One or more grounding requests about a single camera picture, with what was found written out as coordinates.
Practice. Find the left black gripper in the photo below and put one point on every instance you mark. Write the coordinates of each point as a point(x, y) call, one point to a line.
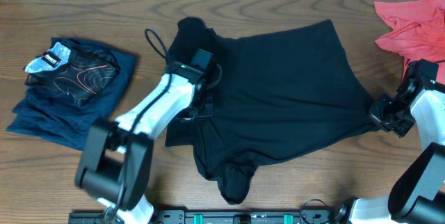
point(200, 113)

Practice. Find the black t-shirt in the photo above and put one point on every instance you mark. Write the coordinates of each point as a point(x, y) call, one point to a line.
point(278, 96)

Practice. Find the coral red shirt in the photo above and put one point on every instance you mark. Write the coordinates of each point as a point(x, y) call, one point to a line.
point(417, 31)

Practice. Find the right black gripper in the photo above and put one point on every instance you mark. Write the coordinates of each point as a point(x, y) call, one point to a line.
point(375, 113)

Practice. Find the folded black patterned shirt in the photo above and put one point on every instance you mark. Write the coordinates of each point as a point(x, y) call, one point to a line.
point(72, 69)

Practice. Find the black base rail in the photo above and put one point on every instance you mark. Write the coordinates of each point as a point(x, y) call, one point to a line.
point(313, 211)

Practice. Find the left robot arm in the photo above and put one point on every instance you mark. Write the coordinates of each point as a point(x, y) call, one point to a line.
point(115, 163)

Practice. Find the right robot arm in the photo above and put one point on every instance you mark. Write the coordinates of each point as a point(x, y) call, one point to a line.
point(418, 194)

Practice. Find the folded navy blue shirt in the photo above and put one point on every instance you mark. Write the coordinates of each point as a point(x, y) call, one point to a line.
point(56, 118)

